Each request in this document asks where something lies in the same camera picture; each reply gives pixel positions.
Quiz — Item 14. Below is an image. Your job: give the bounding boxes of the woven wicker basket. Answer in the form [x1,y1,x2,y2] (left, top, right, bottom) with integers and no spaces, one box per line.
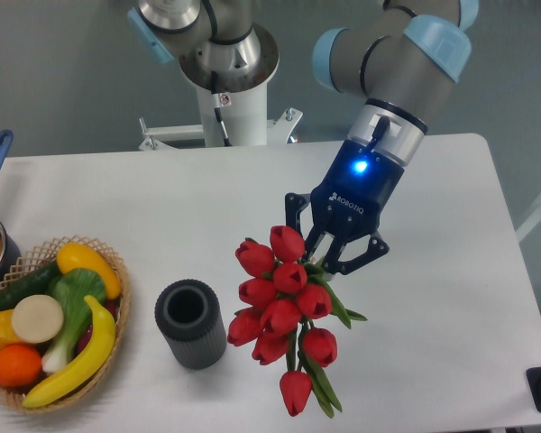
[0,235,131,414]

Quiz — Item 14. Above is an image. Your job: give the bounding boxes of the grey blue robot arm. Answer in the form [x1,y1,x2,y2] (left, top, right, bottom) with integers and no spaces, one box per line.
[127,1,479,276]

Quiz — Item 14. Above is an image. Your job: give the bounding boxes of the yellow banana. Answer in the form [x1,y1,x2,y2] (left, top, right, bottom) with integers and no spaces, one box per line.
[23,295,116,410]

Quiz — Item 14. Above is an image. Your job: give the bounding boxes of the red tulip bouquet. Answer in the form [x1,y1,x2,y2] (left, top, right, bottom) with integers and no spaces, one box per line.
[227,226,365,417]

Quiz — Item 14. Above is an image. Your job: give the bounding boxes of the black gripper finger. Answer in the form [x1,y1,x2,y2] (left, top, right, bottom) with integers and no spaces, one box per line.
[284,192,328,262]
[321,230,389,275]

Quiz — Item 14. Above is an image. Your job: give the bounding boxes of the green cucumber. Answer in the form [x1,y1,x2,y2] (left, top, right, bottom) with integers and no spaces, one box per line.
[0,261,61,311]

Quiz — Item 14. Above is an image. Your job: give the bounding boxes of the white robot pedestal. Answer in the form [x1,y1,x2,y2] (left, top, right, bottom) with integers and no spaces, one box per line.
[139,83,303,151]

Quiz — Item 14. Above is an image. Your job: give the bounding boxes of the green bok choy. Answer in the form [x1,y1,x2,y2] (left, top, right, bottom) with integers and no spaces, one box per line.
[42,268,106,375]

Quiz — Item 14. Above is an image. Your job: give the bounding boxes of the beige round radish slice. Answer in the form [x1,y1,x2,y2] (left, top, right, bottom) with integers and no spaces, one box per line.
[11,295,64,344]

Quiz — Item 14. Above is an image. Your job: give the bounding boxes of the dark grey ribbed vase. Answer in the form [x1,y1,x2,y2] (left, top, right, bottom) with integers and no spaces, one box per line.
[154,279,226,370]

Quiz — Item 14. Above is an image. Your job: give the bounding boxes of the orange fruit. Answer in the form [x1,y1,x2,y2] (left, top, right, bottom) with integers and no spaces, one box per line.
[0,344,41,388]

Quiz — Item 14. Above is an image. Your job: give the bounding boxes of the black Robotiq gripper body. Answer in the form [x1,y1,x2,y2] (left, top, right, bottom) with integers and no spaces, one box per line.
[308,140,404,251]

